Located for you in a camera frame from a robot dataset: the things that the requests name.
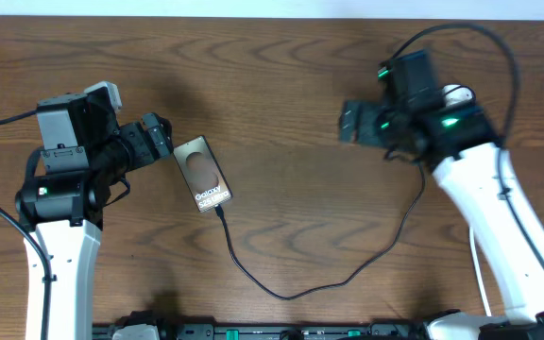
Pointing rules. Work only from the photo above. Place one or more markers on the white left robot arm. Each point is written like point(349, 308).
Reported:
point(67, 185)

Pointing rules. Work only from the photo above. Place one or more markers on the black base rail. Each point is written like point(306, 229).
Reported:
point(150, 325)

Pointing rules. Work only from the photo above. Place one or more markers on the Samsung Galaxy smartphone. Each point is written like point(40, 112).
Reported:
point(202, 173)

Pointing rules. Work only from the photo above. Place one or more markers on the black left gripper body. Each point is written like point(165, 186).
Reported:
point(143, 147)

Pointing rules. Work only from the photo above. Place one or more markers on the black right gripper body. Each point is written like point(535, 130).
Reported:
point(368, 130)

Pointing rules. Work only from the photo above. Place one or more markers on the white power strip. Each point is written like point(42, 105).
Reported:
point(456, 94)

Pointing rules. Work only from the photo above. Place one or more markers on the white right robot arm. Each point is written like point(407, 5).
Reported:
point(444, 129)

